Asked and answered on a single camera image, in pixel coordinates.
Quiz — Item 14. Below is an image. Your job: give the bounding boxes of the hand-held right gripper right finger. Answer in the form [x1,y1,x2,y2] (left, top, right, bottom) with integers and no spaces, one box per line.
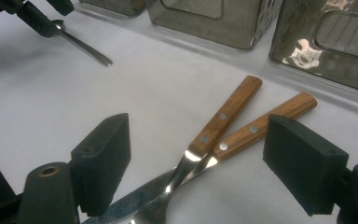
[262,113,350,217]

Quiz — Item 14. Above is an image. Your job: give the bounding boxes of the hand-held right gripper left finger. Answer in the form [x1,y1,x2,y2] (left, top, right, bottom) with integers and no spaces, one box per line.
[70,112,132,217]

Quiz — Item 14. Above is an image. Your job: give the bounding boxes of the metal spoon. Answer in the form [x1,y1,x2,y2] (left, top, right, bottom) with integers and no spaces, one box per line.
[51,19,114,68]

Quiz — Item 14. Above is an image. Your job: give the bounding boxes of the smoky transparent plastic bin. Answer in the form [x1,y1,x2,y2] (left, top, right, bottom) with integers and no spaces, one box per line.
[268,0,358,97]
[78,0,147,17]
[145,0,283,50]

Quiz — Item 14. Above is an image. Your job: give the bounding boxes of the wooden handled knife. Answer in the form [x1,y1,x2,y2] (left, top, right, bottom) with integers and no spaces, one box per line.
[82,91,319,224]

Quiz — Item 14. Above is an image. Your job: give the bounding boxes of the wooden handled fork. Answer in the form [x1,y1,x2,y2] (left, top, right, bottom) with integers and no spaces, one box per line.
[130,75,264,224]

